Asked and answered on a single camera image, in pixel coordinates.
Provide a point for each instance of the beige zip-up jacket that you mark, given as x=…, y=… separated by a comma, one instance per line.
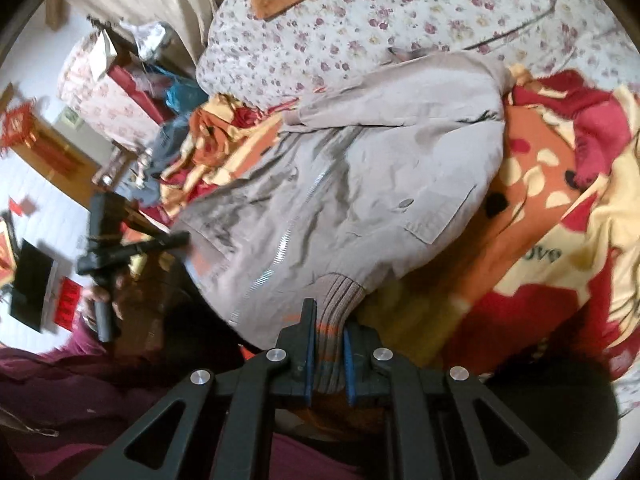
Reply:
x=368, y=182

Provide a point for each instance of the floral white quilt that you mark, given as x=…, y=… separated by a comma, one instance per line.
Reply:
x=321, y=43

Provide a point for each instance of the black wall television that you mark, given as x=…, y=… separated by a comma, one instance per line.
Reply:
x=30, y=286

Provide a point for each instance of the maroon sleeved left forearm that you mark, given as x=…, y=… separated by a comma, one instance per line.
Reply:
x=61, y=409

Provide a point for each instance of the red orange patterned blanket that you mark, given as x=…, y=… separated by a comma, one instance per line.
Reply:
x=544, y=228

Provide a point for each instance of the floral covered box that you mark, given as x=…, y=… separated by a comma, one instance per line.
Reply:
x=85, y=86

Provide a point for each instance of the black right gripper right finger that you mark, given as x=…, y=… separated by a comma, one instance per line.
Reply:
x=441, y=425

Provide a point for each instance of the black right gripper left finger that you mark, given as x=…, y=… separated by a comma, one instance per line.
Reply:
x=217, y=427

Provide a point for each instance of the blue plastic bag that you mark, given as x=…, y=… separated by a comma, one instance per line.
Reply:
x=183, y=95

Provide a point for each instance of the person's left hand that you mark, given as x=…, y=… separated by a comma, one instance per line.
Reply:
x=119, y=299

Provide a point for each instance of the clear plastic bag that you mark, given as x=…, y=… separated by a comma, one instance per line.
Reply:
x=151, y=39

